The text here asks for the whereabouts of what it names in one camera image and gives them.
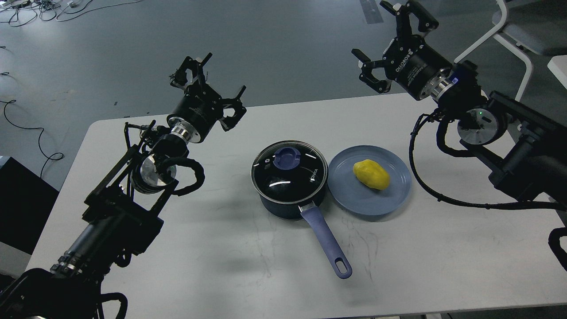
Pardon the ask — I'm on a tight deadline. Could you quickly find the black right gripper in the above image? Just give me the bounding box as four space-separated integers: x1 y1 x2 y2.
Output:
352 0 459 101

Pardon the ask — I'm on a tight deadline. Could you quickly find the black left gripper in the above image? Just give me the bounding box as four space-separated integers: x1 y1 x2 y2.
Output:
167 53 247 143

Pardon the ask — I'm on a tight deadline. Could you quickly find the glass lid blue knob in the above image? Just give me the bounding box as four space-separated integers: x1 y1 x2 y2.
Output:
251 140 328 204

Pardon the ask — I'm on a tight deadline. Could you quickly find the dark blue saucepan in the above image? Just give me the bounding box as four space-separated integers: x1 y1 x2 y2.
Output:
251 140 353 280

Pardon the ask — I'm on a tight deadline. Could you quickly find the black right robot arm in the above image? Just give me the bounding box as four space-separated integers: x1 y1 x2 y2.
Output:
352 0 567 218

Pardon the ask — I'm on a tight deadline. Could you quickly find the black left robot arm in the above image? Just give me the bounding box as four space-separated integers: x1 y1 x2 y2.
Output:
1 53 246 319

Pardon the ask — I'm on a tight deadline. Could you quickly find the yellow potato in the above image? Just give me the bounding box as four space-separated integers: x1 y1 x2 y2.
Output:
353 158 390 191

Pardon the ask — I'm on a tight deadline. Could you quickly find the white chair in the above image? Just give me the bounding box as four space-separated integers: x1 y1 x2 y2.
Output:
454 0 567 101

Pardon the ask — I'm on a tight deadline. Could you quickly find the blue plate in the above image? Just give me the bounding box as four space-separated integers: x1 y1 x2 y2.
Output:
328 145 412 220

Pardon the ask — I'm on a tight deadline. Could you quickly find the white table corner right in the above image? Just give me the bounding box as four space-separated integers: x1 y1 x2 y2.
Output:
547 55 567 89

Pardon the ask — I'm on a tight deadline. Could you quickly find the black box left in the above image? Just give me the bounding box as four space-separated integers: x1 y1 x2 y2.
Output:
0 156 59 255

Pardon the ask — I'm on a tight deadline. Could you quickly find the floor cable bundle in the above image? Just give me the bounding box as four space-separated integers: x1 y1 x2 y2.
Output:
0 0 147 28

